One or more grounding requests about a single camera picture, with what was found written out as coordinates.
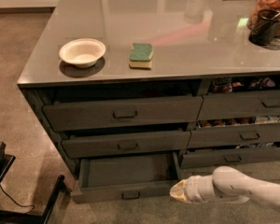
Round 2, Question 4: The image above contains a green and yellow sponge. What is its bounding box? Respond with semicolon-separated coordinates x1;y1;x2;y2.
129;43;153;69

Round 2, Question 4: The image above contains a black cable on floor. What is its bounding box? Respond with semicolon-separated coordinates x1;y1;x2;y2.
0;182;35;213

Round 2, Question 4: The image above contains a black mesh cup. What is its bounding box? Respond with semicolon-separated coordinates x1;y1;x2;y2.
248;9;280;46

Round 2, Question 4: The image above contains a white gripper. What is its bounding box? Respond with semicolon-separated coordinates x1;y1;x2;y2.
169;175;214;203

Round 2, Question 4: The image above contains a grey drawer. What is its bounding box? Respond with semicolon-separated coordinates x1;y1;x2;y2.
71;152;181;203
188;123;280;148
180;147;280;169
62;130;190;158
198;90;280;120
43;96;203;132

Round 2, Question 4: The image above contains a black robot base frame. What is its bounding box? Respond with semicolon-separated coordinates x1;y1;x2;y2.
0;141;66;224

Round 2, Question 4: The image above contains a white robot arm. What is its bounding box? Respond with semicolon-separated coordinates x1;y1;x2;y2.
170;166;280;213

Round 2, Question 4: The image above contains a white paper bowl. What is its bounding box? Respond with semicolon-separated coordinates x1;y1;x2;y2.
59;38;105;68

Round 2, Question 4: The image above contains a grey drawer cabinet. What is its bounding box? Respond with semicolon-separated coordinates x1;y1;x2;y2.
16;0;280;180

